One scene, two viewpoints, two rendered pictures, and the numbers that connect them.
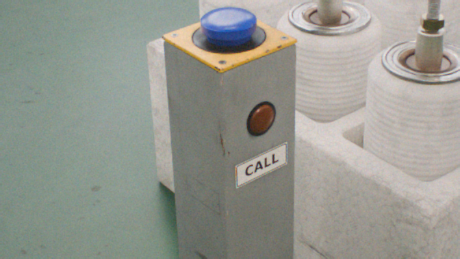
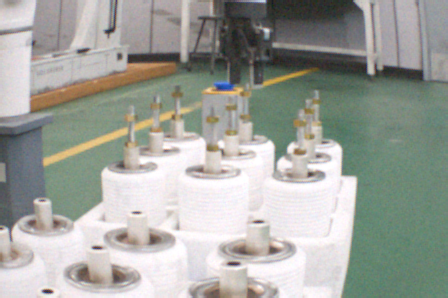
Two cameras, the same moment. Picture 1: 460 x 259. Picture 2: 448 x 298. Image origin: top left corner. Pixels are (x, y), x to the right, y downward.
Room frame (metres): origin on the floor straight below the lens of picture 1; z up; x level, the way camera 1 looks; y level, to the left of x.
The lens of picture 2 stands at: (1.61, -0.89, 0.47)
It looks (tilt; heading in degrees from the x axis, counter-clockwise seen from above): 11 degrees down; 140
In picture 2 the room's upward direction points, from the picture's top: straight up
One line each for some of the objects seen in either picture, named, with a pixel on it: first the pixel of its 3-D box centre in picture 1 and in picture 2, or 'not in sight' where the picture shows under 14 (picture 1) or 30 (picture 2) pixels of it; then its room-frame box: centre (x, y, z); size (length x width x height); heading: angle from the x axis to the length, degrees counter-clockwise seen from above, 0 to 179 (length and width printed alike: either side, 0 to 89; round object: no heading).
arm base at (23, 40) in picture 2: not in sight; (10, 75); (0.46, -0.45, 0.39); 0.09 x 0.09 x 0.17; 29
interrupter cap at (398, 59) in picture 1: (428, 62); (177, 137); (0.64, -0.17, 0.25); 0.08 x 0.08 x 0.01
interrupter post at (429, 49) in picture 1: (429, 47); (177, 130); (0.64, -0.17, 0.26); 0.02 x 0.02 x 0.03
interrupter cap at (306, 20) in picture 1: (329, 17); (245, 140); (0.73, -0.10, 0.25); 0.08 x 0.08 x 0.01
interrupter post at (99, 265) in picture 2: not in sight; (99, 264); (1.13, -0.63, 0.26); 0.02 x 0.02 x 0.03
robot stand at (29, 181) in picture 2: not in sight; (14, 194); (0.46, -0.45, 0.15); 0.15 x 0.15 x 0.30; 29
